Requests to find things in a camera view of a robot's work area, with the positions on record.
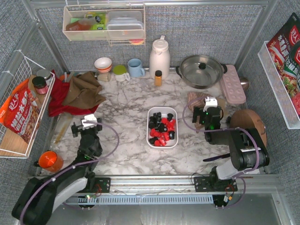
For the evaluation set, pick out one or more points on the round wooden board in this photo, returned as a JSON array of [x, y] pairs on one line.
[[247, 118]]

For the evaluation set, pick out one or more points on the red jar black lid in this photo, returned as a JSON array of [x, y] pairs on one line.
[[40, 85]]

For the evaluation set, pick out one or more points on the pink egg tray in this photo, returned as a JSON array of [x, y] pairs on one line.
[[231, 86]]

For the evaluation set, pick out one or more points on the white wire basket left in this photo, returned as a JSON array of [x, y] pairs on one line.
[[11, 144]]

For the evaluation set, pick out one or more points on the cream wall shelf basket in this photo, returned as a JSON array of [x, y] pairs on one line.
[[77, 28]]

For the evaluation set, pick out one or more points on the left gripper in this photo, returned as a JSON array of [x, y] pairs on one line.
[[76, 129]]

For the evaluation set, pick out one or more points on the steel pot with lid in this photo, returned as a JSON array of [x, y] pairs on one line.
[[201, 71]]

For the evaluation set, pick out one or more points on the red cloth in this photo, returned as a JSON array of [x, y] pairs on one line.
[[59, 92]]

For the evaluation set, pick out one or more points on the green lid cup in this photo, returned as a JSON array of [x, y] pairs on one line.
[[120, 73]]

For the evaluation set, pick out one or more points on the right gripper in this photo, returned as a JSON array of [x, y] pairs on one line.
[[198, 113]]

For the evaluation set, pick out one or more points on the white storage tray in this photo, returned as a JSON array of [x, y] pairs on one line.
[[164, 111]]

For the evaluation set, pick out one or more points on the orange ball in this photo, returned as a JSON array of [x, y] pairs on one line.
[[50, 161]]

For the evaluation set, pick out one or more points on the clear plastic containers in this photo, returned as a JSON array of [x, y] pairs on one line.
[[125, 25]]

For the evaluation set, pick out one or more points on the white wire basket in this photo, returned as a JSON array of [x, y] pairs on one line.
[[11, 144], [284, 102]]

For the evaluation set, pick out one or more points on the small glass cup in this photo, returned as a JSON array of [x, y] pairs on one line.
[[105, 77]]

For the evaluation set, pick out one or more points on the metal base rail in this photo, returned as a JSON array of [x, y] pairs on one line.
[[158, 189]]

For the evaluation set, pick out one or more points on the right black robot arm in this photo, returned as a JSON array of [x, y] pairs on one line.
[[246, 141]]

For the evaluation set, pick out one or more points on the blue mug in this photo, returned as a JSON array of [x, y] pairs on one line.
[[135, 68]]

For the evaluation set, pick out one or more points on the white thermos jug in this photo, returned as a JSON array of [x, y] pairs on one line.
[[160, 58]]

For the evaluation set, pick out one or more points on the white wire basket right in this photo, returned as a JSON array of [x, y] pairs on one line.
[[284, 102]]

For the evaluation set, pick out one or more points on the green label bottle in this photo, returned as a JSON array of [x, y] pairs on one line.
[[100, 20]]

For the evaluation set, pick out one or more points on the orange spice bottle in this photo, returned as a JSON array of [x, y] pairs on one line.
[[158, 78]]

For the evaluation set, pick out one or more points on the red seasoning packets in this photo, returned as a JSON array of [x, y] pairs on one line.
[[284, 49]]

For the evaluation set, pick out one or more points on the white orange bowl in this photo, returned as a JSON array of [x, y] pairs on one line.
[[103, 64]]

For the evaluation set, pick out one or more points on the brown cloth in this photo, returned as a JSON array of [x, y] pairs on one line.
[[83, 92]]

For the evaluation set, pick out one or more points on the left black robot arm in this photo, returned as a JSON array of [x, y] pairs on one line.
[[58, 182]]

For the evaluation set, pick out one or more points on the striped pink cloth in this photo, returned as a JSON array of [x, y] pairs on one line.
[[197, 99]]

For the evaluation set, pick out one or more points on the red snack bag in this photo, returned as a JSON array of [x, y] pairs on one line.
[[18, 113]]

